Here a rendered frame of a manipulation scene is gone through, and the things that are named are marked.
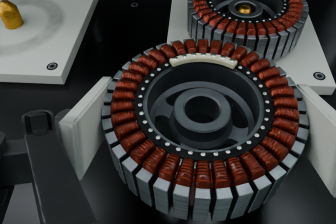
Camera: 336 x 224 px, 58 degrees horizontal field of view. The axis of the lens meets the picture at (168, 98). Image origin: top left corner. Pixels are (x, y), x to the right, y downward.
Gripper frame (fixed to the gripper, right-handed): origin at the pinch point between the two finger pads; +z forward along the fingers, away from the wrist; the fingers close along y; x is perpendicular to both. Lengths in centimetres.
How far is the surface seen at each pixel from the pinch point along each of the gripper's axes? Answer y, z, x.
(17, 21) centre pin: -19.1, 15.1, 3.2
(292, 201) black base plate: 6.6, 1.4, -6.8
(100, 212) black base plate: -6.4, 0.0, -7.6
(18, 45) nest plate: -18.0, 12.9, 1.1
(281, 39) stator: 6.8, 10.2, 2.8
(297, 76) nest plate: 8.7, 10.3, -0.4
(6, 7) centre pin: -19.5, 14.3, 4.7
